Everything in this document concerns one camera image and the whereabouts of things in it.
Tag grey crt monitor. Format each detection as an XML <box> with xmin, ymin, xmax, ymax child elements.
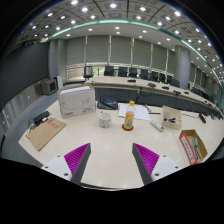
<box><xmin>41</xmin><ymin>79</ymin><xmax>57</xmax><ymax>95</ymax></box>

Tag white ceramic mug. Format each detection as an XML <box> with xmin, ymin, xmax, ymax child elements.
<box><xmin>98</xmin><ymin>112</ymin><xmax>112</xmax><ymax>128</ymax></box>

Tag black power adapter device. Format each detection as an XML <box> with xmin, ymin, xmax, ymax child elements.
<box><xmin>33</xmin><ymin>111</ymin><xmax>50</xmax><ymax>125</ymax></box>

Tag red round coaster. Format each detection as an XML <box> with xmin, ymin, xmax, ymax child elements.
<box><xmin>122</xmin><ymin>124</ymin><xmax>134</xmax><ymax>131</ymax></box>

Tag white paper sheets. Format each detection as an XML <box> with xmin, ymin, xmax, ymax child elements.
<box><xmin>118</xmin><ymin>103</ymin><xmax>150</xmax><ymax>121</ymax></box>

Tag small beige open box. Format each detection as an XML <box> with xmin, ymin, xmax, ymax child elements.
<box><xmin>162</xmin><ymin>106</ymin><xmax>182</xmax><ymax>130</ymax></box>

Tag white cardboard box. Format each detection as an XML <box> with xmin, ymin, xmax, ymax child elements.
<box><xmin>57</xmin><ymin>84</ymin><xmax>96</xmax><ymax>119</ymax></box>

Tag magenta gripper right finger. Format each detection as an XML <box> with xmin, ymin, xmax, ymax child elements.
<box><xmin>132</xmin><ymin>143</ymin><xmax>159</xmax><ymax>185</ymax></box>

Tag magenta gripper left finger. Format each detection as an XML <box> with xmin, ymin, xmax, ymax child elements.
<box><xmin>64</xmin><ymin>143</ymin><xmax>91</xmax><ymax>185</ymax></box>

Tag black office chair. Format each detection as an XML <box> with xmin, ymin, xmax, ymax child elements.
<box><xmin>83</xmin><ymin>66</ymin><xmax>93</xmax><ymax>79</ymax></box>

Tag red and brown open carton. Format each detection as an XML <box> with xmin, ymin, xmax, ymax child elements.
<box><xmin>179</xmin><ymin>130</ymin><xmax>208</xmax><ymax>165</ymax></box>

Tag long curved conference desk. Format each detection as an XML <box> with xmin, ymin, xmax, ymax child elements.
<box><xmin>86</xmin><ymin>76</ymin><xmax>224</xmax><ymax>117</ymax></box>

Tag yellow juice bottle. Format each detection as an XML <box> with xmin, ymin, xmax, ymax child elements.
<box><xmin>124</xmin><ymin>100</ymin><xmax>135</xmax><ymax>127</ymax></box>

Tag black pouch bag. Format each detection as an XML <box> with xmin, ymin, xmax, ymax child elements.
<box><xmin>97</xmin><ymin>98</ymin><xmax>118</xmax><ymax>110</ymax></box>

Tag white remote control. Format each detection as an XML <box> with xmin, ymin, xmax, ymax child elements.
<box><xmin>150</xmin><ymin>120</ymin><xmax>165</xmax><ymax>132</ymax></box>

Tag brown paper envelope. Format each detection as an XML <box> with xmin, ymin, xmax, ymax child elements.
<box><xmin>28</xmin><ymin>118</ymin><xmax>66</xmax><ymax>151</ymax></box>

